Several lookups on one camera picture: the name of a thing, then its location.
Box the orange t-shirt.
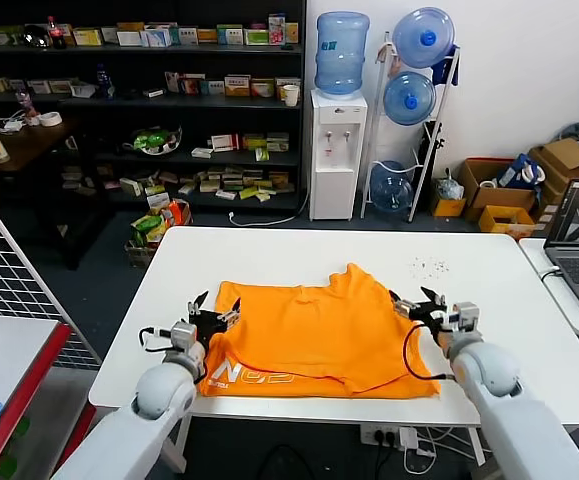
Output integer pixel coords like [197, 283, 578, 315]
[196, 262, 443, 401]

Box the white floor cable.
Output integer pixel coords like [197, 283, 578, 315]
[227, 191, 311, 228]

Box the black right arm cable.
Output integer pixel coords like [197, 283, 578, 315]
[402, 322, 458, 384]

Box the white cabinet with red edge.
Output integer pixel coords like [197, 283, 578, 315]
[0, 313, 98, 480]

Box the blue and white bag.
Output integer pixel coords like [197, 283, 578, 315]
[496, 152, 545, 189]

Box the black floor cable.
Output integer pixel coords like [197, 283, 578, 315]
[258, 444, 315, 480]

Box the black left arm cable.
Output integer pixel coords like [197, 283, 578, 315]
[137, 325, 174, 354]

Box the yellow cardboard box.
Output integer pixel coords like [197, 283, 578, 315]
[477, 204, 536, 235]

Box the black instrument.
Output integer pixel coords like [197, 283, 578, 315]
[417, 120, 444, 193]

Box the white wire grid panel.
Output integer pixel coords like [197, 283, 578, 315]
[0, 172, 103, 374]

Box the brown cardboard box with flap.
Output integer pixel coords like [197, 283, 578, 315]
[527, 137, 579, 205]

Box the open brown cardboard box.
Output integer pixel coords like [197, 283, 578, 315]
[456, 157, 538, 223]

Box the small white side table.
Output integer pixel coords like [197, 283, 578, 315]
[517, 237, 579, 337]

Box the orange and white medicine box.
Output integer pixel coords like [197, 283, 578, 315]
[223, 74, 252, 97]

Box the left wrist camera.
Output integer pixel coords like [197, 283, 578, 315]
[170, 321, 199, 352]

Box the blue water jug with label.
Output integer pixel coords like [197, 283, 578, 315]
[314, 11, 371, 97]

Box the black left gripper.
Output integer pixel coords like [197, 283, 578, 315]
[187, 288, 243, 346]

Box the cola bottle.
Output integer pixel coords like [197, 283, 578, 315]
[46, 15, 69, 51]

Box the blue bottle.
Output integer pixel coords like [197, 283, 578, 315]
[94, 63, 115, 100]

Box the white jug rack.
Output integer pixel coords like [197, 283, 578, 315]
[358, 30, 462, 224]

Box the white water dispenser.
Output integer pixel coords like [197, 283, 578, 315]
[308, 88, 369, 222]

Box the red and white medicine box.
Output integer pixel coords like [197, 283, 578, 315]
[210, 133, 240, 152]

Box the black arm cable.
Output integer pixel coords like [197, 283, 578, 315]
[402, 322, 458, 384]
[137, 325, 174, 354]

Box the black shelving unit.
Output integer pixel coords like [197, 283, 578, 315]
[0, 0, 308, 216]

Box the white charger with cable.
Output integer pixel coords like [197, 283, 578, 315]
[0, 109, 28, 134]

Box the pink and white carton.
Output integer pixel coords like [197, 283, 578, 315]
[267, 13, 287, 47]

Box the shiny black helmet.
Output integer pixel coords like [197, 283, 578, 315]
[22, 23, 53, 49]

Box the bowl of green packets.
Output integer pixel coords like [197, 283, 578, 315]
[122, 125, 184, 157]

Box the basket of snack packets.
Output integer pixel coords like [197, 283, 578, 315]
[124, 198, 193, 270]

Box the yellow medicine box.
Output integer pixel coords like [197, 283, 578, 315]
[72, 27, 104, 48]

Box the large white table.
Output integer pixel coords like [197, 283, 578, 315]
[88, 225, 579, 429]

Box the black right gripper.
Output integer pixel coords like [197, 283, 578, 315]
[388, 285, 452, 334]

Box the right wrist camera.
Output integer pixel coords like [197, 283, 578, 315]
[448, 301, 483, 334]

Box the brown wooden table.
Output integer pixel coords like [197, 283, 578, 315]
[0, 117, 115, 271]

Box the white power strip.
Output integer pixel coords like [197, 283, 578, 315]
[358, 423, 403, 449]

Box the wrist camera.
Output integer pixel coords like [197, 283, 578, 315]
[170, 321, 199, 352]
[448, 301, 483, 334]

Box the small yellow box with bag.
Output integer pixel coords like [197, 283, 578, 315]
[428, 168, 467, 219]

